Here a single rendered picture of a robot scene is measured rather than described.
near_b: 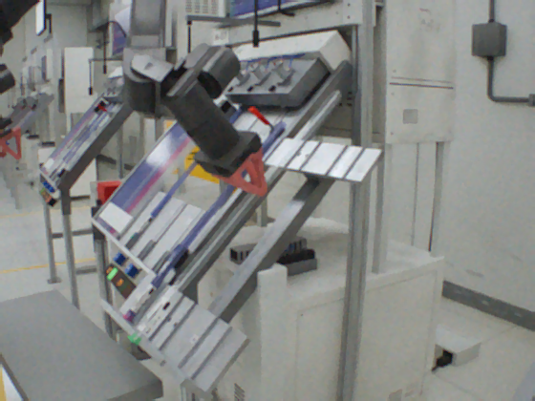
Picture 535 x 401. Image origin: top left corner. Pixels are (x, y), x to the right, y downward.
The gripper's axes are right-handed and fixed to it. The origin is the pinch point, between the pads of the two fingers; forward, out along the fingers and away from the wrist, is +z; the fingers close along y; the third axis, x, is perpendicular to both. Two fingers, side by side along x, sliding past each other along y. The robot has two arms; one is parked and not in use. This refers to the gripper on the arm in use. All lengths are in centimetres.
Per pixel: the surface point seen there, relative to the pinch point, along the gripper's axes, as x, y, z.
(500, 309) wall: -85, 54, 200
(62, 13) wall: -257, 906, -10
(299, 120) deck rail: -30.9, 31.9, 16.6
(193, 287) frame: 14.5, 29.2, 22.2
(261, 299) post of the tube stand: 9.8, 7.8, 20.6
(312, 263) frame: -16, 46, 60
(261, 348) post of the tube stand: 16.4, 7.8, 28.1
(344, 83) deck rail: -48, 31, 19
